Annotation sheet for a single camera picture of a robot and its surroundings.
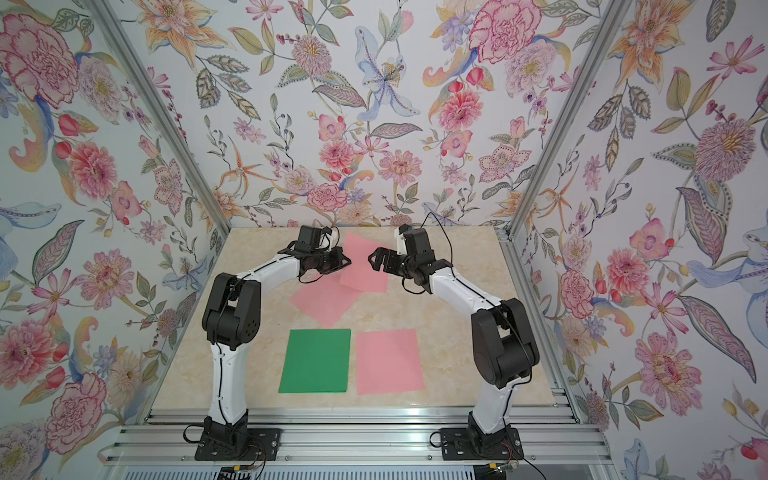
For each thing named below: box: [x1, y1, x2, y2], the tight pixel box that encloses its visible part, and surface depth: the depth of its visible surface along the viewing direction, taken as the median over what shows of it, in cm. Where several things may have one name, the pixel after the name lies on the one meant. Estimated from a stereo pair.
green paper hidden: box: [278, 328, 351, 393], surface depth 91 cm
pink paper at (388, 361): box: [356, 329, 425, 396], surface depth 90 cm
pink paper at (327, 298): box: [289, 271, 361, 328], surface depth 101 cm
